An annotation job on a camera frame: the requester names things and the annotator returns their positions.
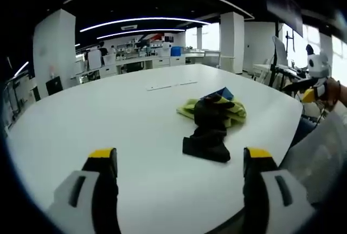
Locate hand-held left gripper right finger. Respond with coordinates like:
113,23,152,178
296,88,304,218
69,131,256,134
242,146,317,234

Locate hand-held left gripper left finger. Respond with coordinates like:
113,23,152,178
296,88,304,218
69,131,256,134
46,147,121,234

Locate yellow black blue garment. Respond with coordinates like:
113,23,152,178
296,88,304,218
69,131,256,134
176,87,248,164

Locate person's right hand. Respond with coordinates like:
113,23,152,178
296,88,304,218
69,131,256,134
323,76,343,112

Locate dark wrist band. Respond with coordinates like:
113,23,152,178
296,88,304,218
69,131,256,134
335,80,342,105

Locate white side desk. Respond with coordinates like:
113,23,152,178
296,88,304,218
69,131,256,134
253,63,301,88

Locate white monitor on stand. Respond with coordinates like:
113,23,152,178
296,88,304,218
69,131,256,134
272,35,290,68

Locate large dark hanging screen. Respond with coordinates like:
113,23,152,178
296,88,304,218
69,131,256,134
265,0,304,37

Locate black office chair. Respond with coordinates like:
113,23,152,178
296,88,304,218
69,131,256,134
45,76,65,96

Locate white board panel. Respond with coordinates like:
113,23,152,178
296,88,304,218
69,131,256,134
87,49,102,70

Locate white lab counter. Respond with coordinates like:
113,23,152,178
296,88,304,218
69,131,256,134
70,54,188,83

